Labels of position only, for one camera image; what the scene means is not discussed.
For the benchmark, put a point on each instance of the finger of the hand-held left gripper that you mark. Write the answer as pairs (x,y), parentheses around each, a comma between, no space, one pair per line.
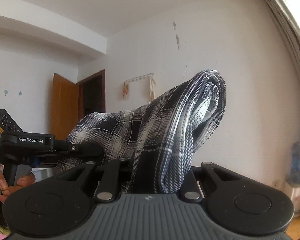
(77,150)

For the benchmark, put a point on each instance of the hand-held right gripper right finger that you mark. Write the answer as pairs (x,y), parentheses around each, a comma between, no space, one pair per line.
(193,181)

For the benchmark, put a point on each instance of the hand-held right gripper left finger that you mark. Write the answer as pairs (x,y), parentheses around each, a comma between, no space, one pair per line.
(115,173)

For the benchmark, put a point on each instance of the black white plaid shirt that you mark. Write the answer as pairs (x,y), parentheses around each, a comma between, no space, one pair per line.
(165,135)

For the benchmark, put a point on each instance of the person's left hand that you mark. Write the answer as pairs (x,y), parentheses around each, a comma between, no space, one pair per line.
(0,182)

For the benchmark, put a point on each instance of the brown wooden door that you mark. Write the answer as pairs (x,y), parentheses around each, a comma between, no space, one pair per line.
(65,107)

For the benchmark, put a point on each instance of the blue water bottle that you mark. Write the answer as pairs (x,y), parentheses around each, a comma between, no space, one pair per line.
(298,165)

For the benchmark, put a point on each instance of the beige curtain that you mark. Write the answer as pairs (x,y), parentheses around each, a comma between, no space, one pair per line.
(290,22)

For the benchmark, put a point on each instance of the dark wooden door frame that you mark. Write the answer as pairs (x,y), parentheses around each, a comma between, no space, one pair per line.
(92,95)

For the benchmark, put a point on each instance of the wall hook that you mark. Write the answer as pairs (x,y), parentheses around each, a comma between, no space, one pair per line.
(125,90)
(152,86)

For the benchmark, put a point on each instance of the white wall hook rack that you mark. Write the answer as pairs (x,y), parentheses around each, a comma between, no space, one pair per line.
(138,77)

